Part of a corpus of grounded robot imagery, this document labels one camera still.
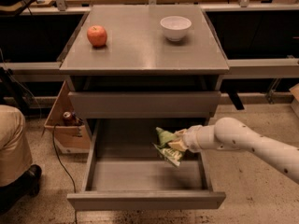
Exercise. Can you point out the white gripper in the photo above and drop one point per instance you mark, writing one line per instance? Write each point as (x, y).
(191, 137)

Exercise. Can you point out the green jalapeno chip bag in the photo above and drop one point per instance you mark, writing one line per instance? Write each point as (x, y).
(167, 153)

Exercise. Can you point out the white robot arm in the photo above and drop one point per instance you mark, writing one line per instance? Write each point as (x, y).
(232, 134)

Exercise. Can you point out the open grey middle drawer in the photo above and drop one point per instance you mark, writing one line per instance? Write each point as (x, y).
(125, 171)

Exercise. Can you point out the grey drawer cabinet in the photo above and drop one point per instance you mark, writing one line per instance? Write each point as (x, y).
(145, 83)

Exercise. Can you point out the closed grey top drawer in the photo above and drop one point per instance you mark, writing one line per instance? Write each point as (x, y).
(144, 105)

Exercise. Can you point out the cardboard box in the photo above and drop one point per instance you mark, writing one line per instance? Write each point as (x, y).
(70, 135)

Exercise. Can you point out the white bowl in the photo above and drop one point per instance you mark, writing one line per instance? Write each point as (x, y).
(175, 28)

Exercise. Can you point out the red soda can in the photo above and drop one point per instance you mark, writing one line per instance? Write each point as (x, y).
(69, 119)

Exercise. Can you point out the red apple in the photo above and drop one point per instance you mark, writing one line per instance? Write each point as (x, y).
(97, 35)

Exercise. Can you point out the black shoe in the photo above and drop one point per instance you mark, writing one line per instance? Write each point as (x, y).
(27, 184)

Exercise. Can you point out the person leg beige trousers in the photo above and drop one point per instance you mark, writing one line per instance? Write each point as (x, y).
(15, 153)

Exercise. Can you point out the grey metal rail frame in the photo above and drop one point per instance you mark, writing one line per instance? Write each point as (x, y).
(31, 70)

